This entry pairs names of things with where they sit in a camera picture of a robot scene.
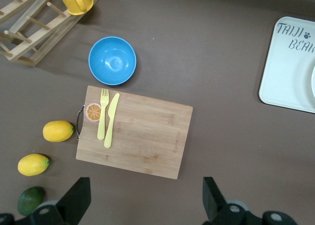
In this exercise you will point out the cream bear print tray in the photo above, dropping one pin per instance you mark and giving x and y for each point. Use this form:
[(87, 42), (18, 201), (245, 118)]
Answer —
[(283, 74)]

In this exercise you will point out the blue plastic bowl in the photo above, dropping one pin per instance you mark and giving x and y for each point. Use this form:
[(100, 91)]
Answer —
[(112, 61)]

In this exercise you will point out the wooden peg drying rack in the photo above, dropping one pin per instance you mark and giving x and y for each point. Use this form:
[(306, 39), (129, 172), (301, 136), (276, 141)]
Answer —
[(61, 30)]

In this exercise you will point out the white round plate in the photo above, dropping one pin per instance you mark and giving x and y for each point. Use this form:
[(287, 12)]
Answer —
[(313, 82)]

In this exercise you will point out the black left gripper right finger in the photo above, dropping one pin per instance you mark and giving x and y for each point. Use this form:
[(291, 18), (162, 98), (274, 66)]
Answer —
[(214, 200)]

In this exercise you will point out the yellow plastic fork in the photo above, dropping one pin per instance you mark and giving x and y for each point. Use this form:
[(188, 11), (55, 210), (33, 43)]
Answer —
[(102, 121)]

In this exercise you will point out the yellow plastic knife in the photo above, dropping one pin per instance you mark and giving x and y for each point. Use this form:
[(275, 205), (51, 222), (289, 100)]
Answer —
[(110, 126)]

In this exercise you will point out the yellow lemon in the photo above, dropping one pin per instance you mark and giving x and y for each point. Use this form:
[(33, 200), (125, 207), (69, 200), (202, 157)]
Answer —
[(57, 131), (33, 164)]

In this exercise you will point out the flat orange slice disc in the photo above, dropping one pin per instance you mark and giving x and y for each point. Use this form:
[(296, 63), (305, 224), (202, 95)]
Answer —
[(93, 111)]

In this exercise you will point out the bamboo cutting board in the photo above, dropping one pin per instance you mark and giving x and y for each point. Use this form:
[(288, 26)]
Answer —
[(147, 136)]

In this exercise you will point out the dark green avocado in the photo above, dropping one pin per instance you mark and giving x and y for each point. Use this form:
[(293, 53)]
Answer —
[(29, 200)]

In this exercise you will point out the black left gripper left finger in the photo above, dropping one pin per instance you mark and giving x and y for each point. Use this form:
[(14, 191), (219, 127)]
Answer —
[(73, 200)]

